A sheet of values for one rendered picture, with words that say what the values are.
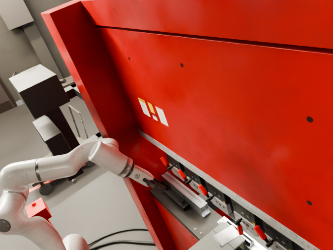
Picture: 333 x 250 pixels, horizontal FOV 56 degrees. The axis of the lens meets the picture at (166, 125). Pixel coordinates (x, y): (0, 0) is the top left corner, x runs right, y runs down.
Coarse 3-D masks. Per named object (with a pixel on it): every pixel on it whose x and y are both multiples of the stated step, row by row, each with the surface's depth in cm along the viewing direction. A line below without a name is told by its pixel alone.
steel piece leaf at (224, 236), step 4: (220, 232) 177; (224, 232) 176; (228, 232) 175; (216, 236) 175; (220, 236) 175; (224, 236) 174; (228, 236) 173; (232, 236) 172; (216, 240) 171; (220, 240) 172; (224, 240) 172; (228, 240) 171; (220, 244) 170; (224, 244) 170
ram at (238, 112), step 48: (144, 48) 144; (192, 48) 111; (240, 48) 90; (288, 48) 76; (144, 96) 178; (192, 96) 129; (240, 96) 102; (288, 96) 84; (192, 144) 155; (240, 144) 117; (288, 144) 94; (240, 192) 138; (288, 192) 107
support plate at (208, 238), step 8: (224, 224) 181; (216, 232) 178; (200, 240) 177; (208, 240) 175; (232, 240) 170; (240, 240) 169; (192, 248) 174; (200, 248) 172; (208, 248) 171; (216, 248) 169; (224, 248) 168; (232, 248) 166
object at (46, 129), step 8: (40, 120) 238; (48, 120) 234; (40, 128) 225; (48, 128) 220; (56, 128) 216; (48, 136) 209; (56, 136) 208; (48, 144) 207; (56, 144) 210; (64, 144) 213; (56, 152) 211; (64, 152) 214; (80, 168) 224; (72, 176) 222
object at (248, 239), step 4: (228, 220) 182; (232, 224) 179; (236, 228) 177; (244, 232) 172; (244, 236) 171; (248, 236) 169; (248, 240) 167; (252, 240) 167; (248, 244) 168; (252, 244) 168
